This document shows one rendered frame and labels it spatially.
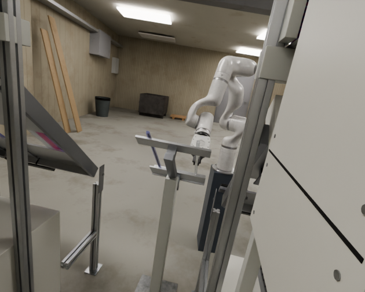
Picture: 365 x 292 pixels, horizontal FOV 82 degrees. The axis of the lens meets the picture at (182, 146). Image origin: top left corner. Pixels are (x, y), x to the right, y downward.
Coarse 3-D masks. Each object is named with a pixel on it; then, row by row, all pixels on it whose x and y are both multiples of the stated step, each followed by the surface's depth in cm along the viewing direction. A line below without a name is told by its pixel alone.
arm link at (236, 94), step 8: (232, 80) 136; (232, 88) 137; (240, 88) 137; (232, 96) 139; (240, 96) 138; (232, 104) 142; (240, 104) 142; (224, 112) 149; (232, 112) 152; (224, 120) 151; (224, 128) 155
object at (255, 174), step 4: (268, 140) 57; (268, 144) 59; (268, 148) 61; (264, 152) 64; (260, 156) 66; (264, 156) 66; (260, 160) 68; (264, 160) 68; (256, 164) 71; (260, 164) 71; (256, 168) 74; (260, 168) 73; (252, 172) 78; (256, 172) 77; (260, 172) 72; (252, 176) 81; (256, 176) 80; (260, 176) 70; (256, 180) 74; (256, 184) 77
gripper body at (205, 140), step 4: (196, 136) 112; (200, 136) 112; (204, 136) 112; (208, 136) 113; (192, 140) 111; (196, 140) 110; (200, 140) 110; (204, 140) 110; (208, 140) 111; (192, 144) 109; (200, 144) 109; (204, 144) 109; (208, 144) 109; (208, 148) 108
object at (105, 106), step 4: (96, 96) 656; (100, 96) 668; (96, 100) 636; (100, 100) 633; (104, 100) 635; (108, 100) 646; (96, 104) 641; (100, 104) 637; (104, 104) 640; (108, 104) 652; (96, 108) 645; (100, 108) 641; (104, 108) 645; (108, 108) 659; (96, 112) 650; (100, 112) 645; (104, 112) 650; (100, 116) 650; (104, 116) 655
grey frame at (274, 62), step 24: (288, 0) 45; (264, 48) 49; (288, 48) 46; (264, 72) 48; (288, 72) 47; (264, 96) 50; (264, 120) 52; (240, 144) 57; (240, 168) 56; (240, 192) 57; (216, 216) 116; (216, 264) 64; (216, 288) 66
